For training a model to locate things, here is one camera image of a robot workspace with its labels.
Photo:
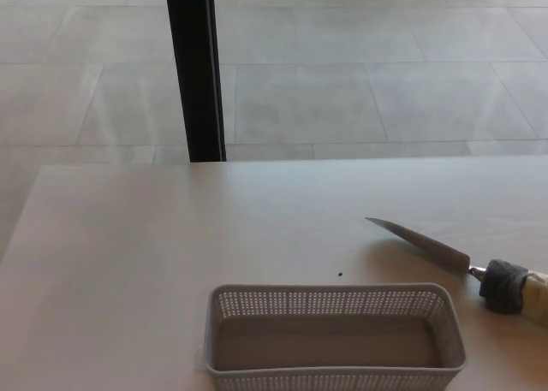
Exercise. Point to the grey perforated plastic basket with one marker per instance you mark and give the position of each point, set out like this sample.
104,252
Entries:
334,376

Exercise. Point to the black vertical post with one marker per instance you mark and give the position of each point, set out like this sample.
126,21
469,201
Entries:
194,66

